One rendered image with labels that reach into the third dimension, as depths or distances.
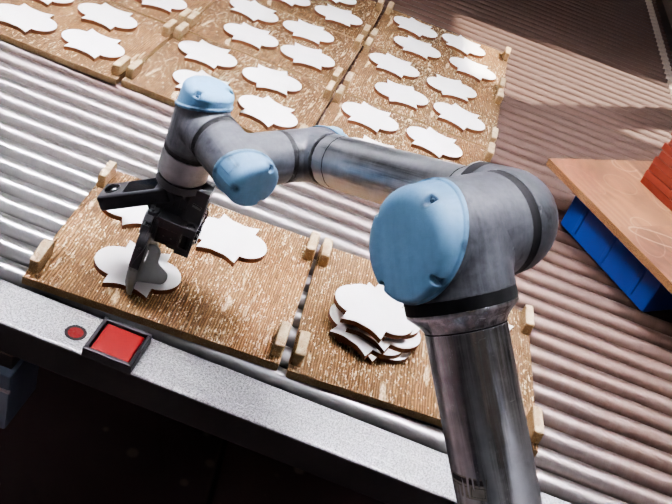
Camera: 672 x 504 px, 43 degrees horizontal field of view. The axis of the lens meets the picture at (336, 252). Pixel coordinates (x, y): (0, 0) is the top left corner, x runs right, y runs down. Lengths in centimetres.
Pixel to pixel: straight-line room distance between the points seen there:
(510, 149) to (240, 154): 125
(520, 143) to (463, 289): 152
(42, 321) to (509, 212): 75
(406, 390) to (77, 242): 58
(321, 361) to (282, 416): 12
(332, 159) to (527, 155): 119
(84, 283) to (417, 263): 69
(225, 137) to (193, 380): 37
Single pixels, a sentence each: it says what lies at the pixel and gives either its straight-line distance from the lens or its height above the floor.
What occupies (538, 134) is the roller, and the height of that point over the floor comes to 91.
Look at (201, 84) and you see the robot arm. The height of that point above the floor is 129.
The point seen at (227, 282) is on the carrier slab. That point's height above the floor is 94.
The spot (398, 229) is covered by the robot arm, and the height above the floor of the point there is 140.
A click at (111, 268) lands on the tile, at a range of 140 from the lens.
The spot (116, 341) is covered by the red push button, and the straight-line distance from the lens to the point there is 131.
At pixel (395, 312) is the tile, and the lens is 142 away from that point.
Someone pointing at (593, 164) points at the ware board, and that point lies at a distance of 208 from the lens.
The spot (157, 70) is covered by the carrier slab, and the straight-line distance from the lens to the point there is 202.
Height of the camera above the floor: 184
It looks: 35 degrees down
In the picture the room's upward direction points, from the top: 21 degrees clockwise
